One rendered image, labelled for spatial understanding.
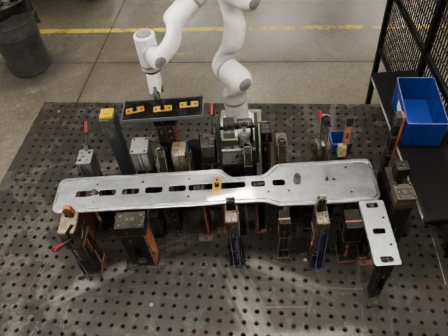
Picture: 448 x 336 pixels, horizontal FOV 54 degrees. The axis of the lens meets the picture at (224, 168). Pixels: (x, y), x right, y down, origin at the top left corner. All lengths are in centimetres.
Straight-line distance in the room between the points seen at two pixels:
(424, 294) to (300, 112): 120
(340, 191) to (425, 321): 60
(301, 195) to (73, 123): 154
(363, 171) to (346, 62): 235
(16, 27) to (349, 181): 326
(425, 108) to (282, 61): 215
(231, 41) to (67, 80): 265
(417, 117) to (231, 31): 93
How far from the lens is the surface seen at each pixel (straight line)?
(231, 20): 199
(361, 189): 190
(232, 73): 207
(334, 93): 386
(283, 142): 192
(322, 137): 192
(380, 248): 176
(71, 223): 186
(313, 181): 190
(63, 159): 264
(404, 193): 185
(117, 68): 440
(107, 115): 208
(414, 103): 227
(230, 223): 173
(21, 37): 441
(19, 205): 253
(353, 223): 182
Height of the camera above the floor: 248
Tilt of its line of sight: 49 degrees down
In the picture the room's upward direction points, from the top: 7 degrees counter-clockwise
